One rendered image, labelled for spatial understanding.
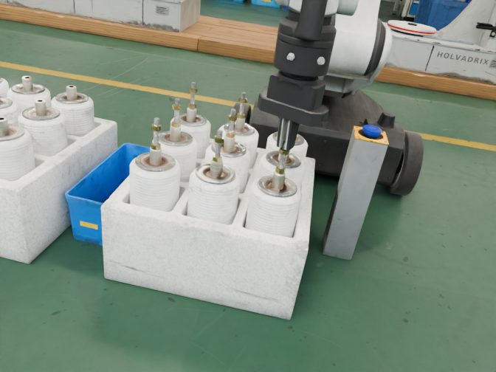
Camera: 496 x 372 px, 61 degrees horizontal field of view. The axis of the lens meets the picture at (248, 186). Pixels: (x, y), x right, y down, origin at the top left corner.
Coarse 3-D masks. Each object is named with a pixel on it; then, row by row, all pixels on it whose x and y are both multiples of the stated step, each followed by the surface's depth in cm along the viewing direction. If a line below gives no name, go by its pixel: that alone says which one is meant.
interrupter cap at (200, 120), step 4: (180, 116) 102; (184, 116) 102; (196, 116) 103; (200, 116) 104; (180, 120) 100; (184, 120) 101; (196, 120) 102; (200, 120) 101; (204, 120) 102; (184, 124) 98; (188, 124) 98; (192, 124) 99; (196, 124) 99; (200, 124) 99; (204, 124) 100
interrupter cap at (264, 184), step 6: (258, 180) 79; (264, 180) 80; (270, 180) 80; (288, 180) 81; (258, 186) 78; (264, 186) 78; (270, 186) 79; (288, 186) 79; (294, 186) 79; (264, 192) 76; (270, 192) 76; (276, 192) 77; (282, 192) 77; (288, 192) 77; (294, 192) 77
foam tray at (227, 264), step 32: (256, 160) 103; (128, 192) 84; (128, 224) 79; (160, 224) 78; (192, 224) 77; (224, 224) 79; (128, 256) 83; (160, 256) 82; (192, 256) 81; (224, 256) 79; (256, 256) 78; (288, 256) 77; (160, 288) 86; (192, 288) 84; (224, 288) 83; (256, 288) 82; (288, 288) 80
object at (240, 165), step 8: (208, 152) 89; (248, 152) 91; (208, 160) 89; (224, 160) 86; (232, 160) 87; (240, 160) 87; (248, 160) 90; (232, 168) 87; (240, 168) 88; (248, 168) 92; (240, 176) 89; (240, 184) 90; (240, 192) 92
